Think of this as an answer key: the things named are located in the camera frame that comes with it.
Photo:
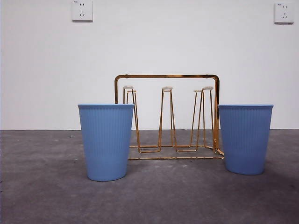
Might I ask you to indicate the blue ribbed plastic cup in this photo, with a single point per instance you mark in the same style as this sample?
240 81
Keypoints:
106 144
245 140

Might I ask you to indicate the white wall socket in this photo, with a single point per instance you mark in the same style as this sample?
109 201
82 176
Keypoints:
283 12
81 10

